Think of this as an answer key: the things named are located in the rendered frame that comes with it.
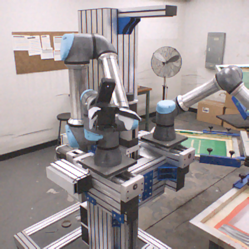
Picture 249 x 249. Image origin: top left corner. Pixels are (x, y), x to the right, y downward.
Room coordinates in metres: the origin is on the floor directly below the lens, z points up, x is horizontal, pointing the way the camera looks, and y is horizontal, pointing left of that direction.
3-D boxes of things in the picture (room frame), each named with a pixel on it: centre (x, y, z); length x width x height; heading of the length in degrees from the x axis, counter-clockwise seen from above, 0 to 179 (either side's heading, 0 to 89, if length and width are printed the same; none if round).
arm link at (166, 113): (1.68, -0.27, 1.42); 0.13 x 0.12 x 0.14; 147
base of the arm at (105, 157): (1.32, 0.08, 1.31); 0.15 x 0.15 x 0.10
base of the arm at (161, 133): (1.68, -0.26, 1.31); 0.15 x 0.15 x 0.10
